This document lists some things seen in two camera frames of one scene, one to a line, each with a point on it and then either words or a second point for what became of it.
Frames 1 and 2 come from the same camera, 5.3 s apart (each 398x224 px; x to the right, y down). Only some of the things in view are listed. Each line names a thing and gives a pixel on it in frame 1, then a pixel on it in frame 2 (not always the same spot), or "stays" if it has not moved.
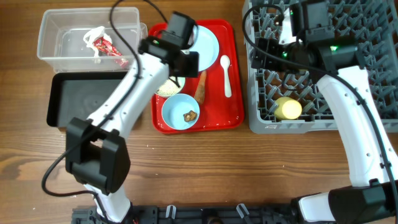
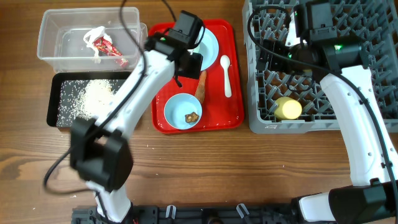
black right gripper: (268, 63) stays
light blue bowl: (174, 108) stays
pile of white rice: (169, 88) to (84, 98)
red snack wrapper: (109, 49) stays
